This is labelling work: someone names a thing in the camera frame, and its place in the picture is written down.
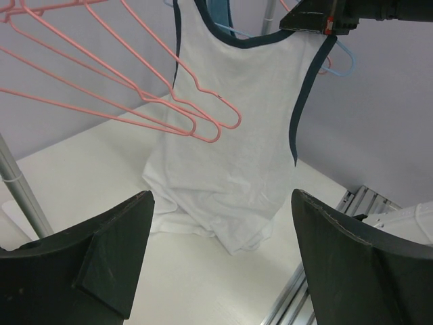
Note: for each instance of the white navy-trimmed tank top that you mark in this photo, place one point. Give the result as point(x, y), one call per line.
point(231, 187)

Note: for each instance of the silver clothes rack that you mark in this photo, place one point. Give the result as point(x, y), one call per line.
point(16, 183)

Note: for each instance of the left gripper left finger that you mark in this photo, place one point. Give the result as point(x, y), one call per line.
point(89, 271)

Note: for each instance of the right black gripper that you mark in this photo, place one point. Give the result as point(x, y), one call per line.
point(340, 17)

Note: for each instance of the teal tank top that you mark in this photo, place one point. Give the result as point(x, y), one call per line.
point(220, 12)

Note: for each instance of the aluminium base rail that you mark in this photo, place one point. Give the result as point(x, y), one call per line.
point(340, 266)

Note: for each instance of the pink hanger holding teal top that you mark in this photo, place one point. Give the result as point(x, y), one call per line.
point(326, 67)

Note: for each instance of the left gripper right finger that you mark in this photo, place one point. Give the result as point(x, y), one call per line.
point(405, 295)

